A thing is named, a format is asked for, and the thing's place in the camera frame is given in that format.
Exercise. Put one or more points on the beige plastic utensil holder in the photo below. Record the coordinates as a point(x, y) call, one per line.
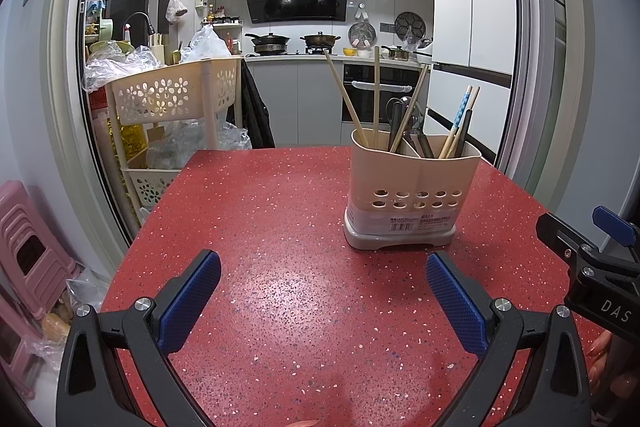
point(400, 217)

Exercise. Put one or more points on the white refrigerator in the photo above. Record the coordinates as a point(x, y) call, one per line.
point(475, 7)

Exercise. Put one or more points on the blue patterned wooden chopstick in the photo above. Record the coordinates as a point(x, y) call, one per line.
point(462, 107)

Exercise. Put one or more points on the grey lower cabinet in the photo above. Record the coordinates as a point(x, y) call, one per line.
point(300, 107)

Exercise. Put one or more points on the black wok with lid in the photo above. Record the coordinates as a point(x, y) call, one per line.
point(267, 42)

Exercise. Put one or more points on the spray bottle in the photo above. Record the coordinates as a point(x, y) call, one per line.
point(128, 33)

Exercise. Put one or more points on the grey sliding door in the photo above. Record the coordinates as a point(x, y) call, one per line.
point(535, 57)

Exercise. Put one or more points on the green basket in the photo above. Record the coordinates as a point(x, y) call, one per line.
point(110, 48)

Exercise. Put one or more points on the spice rack with bottles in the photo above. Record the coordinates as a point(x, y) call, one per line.
point(225, 32)

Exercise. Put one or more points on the round metal steamer rack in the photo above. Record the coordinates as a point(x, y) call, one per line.
point(362, 33)

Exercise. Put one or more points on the black built-in oven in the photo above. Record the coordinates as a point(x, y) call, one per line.
point(360, 109)

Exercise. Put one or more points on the clear bag with bread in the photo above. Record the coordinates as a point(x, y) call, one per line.
point(55, 327)

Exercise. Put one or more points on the pink plastic stool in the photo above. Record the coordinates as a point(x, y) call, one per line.
point(30, 232)
point(15, 347)

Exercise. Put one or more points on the beige perforated storage cart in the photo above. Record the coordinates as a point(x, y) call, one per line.
point(165, 94)

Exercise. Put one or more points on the gas stove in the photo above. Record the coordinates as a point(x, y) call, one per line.
point(300, 52)

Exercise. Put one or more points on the beige knife block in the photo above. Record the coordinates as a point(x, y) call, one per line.
point(157, 49)

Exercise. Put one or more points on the bronze cooking pot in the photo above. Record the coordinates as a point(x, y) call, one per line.
point(320, 41)

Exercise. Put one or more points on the person's right hand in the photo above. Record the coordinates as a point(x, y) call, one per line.
point(602, 357)

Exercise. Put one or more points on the black garbage bag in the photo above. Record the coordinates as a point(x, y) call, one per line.
point(255, 112)

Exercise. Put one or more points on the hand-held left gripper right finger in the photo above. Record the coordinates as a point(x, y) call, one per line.
point(457, 307)

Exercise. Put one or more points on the clear plastic bag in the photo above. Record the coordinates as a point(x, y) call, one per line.
point(200, 142)

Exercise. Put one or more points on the black kitchen faucet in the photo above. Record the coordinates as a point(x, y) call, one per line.
point(137, 15)

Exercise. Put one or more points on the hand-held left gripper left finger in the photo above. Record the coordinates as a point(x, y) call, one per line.
point(190, 302)

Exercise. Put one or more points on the white hanging plastic bag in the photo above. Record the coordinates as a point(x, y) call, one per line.
point(176, 9)

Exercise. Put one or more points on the stainless pot with lid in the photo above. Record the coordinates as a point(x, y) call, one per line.
point(397, 54)

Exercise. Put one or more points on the crumpled clear plastic bags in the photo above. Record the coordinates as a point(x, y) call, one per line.
point(115, 67)

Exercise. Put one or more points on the white wall hook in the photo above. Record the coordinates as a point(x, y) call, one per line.
point(361, 11)

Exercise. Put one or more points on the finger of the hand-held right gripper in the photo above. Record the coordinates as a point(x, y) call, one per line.
point(555, 229)
point(612, 222)

